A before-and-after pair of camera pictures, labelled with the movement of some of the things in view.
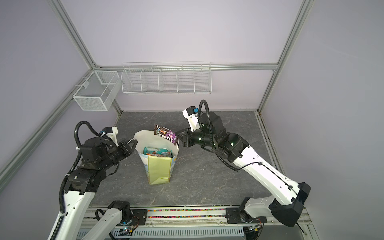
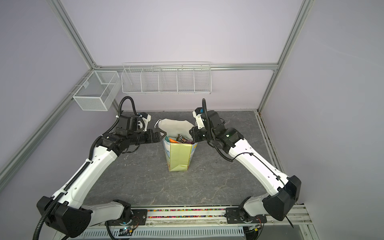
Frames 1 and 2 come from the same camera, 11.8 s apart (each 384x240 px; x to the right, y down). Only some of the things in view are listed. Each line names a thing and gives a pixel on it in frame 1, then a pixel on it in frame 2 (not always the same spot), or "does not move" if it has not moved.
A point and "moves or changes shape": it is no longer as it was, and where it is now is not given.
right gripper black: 186,138 to 194,134
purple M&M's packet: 165,133 moves or changes shape
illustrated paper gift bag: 158,149 to 178,155
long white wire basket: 167,78 does not move
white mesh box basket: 97,92 does not move
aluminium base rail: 227,223 does not move
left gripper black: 127,150 to 151,139
